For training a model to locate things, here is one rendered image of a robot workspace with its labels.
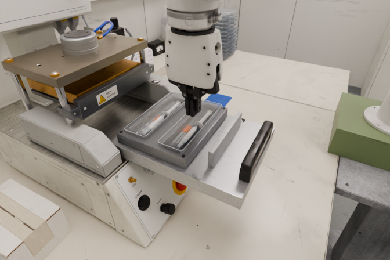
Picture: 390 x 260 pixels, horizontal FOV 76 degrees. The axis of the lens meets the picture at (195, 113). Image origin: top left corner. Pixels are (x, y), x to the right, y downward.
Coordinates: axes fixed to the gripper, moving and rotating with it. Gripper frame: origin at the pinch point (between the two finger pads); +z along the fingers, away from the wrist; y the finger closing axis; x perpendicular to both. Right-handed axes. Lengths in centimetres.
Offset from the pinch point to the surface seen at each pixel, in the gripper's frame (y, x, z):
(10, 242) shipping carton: 22.8, 31.6, 20.6
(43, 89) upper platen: 33.3, 10.1, 0.2
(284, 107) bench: -11, -59, 30
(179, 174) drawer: -3.2, 11.0, 8.2
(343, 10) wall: -25, -251, 23
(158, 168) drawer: 1.7, 10.9, 9.0
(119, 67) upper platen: 24.1, -5.0, -1.3
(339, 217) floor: -53, -80, 105
